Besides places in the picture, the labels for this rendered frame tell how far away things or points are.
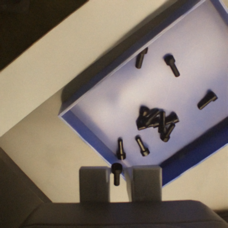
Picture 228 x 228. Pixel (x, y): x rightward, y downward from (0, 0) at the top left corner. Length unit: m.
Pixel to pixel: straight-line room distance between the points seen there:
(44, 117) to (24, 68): 0.04
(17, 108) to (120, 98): 0.08
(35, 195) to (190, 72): 0.16
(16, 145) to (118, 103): 0.09
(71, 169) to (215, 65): 0.14
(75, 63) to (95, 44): 0.02
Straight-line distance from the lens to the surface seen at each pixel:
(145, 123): 0.21
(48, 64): 0.21
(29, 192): 0.26
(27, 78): 0.22
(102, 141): 0.23
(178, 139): 0.24
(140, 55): 0.20
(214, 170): 0.27
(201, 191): 0.28
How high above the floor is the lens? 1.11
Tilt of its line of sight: 64 degrees down
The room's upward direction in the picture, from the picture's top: 177 degrees clockwise
